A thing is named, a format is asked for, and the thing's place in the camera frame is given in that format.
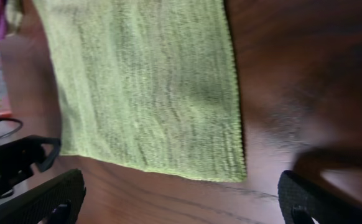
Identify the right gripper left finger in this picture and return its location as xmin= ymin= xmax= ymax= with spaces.
xmin=0 ymin=169 xmax=86 ymax=224

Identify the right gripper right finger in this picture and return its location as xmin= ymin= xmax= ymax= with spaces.
xmin=278 ymin=170 xmax=362 ymax=224

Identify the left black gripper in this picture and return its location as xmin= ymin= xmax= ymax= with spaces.
xmin=0 ymin=117 xmax=62 ymax=199

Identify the large green microfiber cloth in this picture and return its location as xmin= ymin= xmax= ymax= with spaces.
xmin=34 ymin=0 xmax=246 ymax=182

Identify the left black cable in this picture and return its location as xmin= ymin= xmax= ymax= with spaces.
xmin=0 ymin=116 xmax=24 ymax=143

